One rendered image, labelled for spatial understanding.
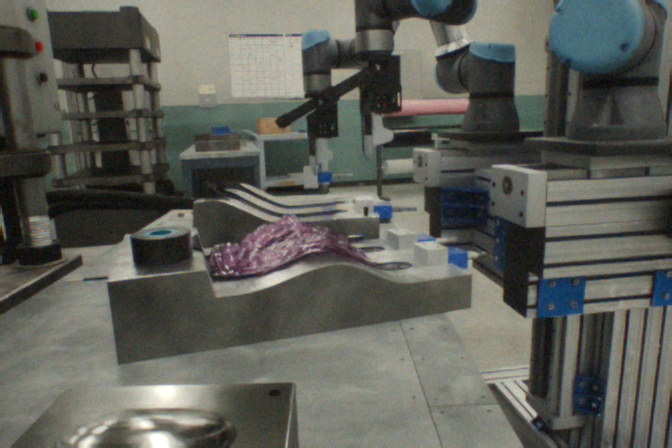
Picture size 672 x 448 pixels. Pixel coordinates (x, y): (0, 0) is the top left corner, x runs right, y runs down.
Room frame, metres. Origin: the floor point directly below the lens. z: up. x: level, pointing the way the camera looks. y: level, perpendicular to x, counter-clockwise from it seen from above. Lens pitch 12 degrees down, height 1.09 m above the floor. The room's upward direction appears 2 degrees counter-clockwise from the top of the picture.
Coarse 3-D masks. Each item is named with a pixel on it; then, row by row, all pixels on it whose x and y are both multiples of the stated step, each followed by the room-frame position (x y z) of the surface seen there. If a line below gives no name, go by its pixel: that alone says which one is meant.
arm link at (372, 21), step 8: (360, 0) 1.04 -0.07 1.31; (368, 0) 1.02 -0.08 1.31; (376, 0) 1.01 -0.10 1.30; (360, 8) 1.04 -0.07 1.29; (368, 8) 1.03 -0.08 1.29; (376, 8) 1.02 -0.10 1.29; (360, 16) 1.04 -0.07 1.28; (368, 16) 1.03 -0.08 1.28; (376, 16) 1.03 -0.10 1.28; (384, 16) 1.02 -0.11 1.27; (360, 24) 1.04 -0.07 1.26; (368, 24) 1.03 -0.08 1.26; (376, 24) 1.03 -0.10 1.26; (384, 24) 1.03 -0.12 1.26
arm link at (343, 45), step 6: (336, 42) 1.35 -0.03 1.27; (342, 42) 1.35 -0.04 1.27; (348, 42) 1.33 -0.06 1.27; (342, 48) 1.34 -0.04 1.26; (348, 48) 1.31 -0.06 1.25; (342, 54) 1.34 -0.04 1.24; (348, 54) 1.31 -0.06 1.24; (342, 60) 1.34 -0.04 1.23; (348, 60) 1.33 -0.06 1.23; (336, 66) 1.35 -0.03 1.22; (342, 66) 1.36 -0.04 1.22; (348, 66) 1.36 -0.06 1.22; (354, 66) 1.34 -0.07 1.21; (360, 66) 1.33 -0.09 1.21; (366, 66) 1.38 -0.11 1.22
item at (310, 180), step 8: (304, 168) 1.33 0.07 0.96; (304, 176) 1.33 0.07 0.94; (312, 176) 1.33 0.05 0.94; (320, 176) 1.33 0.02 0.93; (328, 176) 1.33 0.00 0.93; (336, 176) 1.35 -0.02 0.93; (344, 176) 1.35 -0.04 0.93; (352, 176) 1.35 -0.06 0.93; (304, 184) 1.33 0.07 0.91; (312, 184) 1.33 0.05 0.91
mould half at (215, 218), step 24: (240, 192) 1.13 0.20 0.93; (264, 192) 1.25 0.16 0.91; (192, 216) 1.00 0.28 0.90; (216, 216) 1.00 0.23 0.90; (240, 216) 1.00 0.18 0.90; (264, 216) 1.01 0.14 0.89; (312, 216) 1.04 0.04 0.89; (336, 216) 1.01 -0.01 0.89; (360, 216) 1.00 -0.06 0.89; (216, 240) 1.00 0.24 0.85; (240, 240) 1.00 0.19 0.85
